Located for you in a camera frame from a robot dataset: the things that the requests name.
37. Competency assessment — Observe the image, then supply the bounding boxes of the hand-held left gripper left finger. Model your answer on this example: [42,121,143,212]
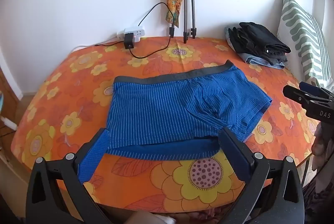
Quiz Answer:
[25,128,115,224]

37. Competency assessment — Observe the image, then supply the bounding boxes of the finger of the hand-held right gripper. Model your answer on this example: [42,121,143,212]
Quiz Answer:
[300,81,334,103]
[283,85,330,109]

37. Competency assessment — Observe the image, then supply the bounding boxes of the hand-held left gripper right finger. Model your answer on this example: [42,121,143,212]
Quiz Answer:
[218,127,304,224]

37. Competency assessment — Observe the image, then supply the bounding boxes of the blue striped pants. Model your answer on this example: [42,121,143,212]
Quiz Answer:
[106,59,273,162]

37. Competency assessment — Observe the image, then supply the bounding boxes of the black folded pants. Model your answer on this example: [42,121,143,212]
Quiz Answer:
[239,22,291,57]

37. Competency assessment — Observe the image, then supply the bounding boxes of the person's right hand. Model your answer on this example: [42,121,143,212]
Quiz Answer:
[312,125,334,162]

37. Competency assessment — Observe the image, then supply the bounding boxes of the dark grey folded garment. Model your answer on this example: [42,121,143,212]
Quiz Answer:
[261,53,288,66]

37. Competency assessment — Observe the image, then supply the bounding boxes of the stack of folded dark clothes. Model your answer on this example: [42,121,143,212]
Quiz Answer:
[226,28,285,69]

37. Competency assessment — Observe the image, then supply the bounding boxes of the green striped white pillow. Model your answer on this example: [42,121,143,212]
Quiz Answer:
[277,0,332,89]

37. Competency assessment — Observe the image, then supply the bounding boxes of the orange floral bed sheet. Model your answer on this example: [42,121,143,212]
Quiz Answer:
[10,36,323,214]

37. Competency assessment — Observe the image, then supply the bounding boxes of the black garment with yellow print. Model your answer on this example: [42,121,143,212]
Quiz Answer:
[228,27,252,54]

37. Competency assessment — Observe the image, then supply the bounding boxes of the white plastic plug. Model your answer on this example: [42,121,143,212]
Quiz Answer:
[0,116,18,131]

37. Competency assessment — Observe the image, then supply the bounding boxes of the black power adapter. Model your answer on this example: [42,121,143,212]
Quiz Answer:
[124,33,135,49]

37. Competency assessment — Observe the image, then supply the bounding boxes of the white power strip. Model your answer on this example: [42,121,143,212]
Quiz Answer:
[117,27,145,43]

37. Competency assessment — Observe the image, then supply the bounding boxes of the white power strip cable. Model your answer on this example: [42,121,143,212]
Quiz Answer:
[70,36,119,51]

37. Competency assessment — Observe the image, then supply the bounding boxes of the black power cable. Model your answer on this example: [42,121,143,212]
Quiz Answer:
[95,2,174,59]

